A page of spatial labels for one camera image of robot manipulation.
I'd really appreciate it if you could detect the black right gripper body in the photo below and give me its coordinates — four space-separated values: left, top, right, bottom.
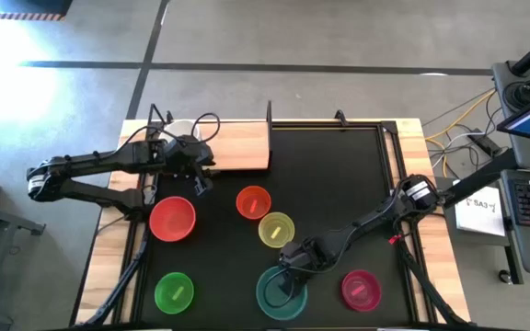
277 238 329 277

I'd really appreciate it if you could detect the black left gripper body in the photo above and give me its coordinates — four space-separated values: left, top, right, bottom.
161 137 223 178

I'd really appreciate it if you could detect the large teal bowl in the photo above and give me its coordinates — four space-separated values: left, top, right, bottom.
255 265 309 322

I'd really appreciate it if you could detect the white bowl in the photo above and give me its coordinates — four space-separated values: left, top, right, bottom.
166 119 202 143

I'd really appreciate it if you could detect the small yellow bowl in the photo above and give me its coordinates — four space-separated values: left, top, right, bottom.
258 211 296 249

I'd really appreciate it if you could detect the large red bowl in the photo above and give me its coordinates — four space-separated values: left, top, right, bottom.
148 196 198 243

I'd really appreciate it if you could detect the magenta bowl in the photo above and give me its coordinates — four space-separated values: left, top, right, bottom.
340 269 383 313

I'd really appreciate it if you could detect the small orange bowl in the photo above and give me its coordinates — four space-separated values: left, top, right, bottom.
236 185 272 221

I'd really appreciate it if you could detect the green bowl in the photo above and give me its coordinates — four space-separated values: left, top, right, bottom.
154 271 196 315

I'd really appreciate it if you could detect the black table clamp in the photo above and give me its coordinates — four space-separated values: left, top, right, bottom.
332 108 352 128

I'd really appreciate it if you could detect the white paper sheet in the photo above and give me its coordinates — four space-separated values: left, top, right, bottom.
454 183 506 238

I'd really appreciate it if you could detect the black power strip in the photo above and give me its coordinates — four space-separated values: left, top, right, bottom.
468 127 501 158

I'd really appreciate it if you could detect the striped hazard tape strip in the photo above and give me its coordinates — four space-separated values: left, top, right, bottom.
0 12 67 22

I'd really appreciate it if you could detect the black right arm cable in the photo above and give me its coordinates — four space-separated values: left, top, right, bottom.
262 265 340 309

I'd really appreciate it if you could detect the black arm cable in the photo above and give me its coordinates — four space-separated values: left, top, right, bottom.
121 112 222 153
262 265 340 309

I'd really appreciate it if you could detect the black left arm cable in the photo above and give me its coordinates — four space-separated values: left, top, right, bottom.
121 112 222 153

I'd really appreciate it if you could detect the black aluminium table frame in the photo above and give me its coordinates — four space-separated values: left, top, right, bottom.
116 120 432 328

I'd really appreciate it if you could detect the yellow cable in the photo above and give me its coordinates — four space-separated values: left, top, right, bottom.
424 89 497 179

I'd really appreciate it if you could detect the coiled black cable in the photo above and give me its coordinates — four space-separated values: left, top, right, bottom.
502 80 530 110

